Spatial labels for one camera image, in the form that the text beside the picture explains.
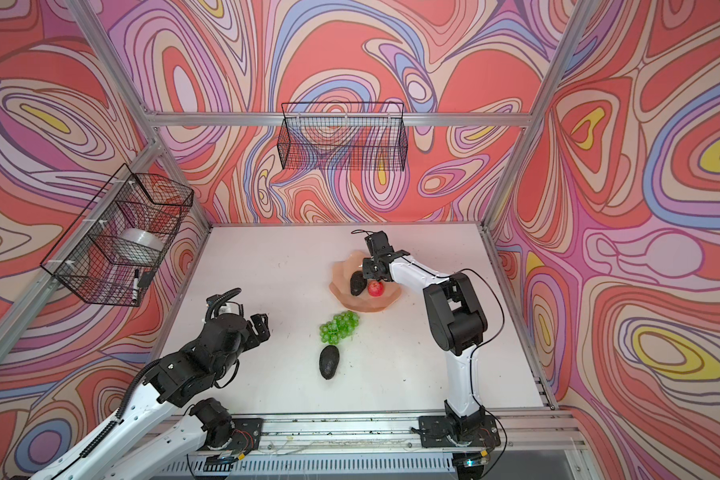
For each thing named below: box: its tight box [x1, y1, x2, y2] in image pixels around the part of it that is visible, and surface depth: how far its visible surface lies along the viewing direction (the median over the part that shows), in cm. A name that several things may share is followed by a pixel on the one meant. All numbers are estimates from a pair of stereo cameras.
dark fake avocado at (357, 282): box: [350, 270, 367, 296], surface depth 100 cm
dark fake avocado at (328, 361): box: [319, 345, 340, 380], surface depth 83 cm
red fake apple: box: [368, 280, 385, 297], surface depth 98 cm
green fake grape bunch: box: [319, 310, 360, 345], surface depth 88 cm
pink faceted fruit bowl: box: [329, 250, 402, 313], surface depth 98 cm
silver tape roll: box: [118, 228, 164, 251], surface depth 75 cm
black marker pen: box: [133, 268, 139, 302], surface depth 74 cm
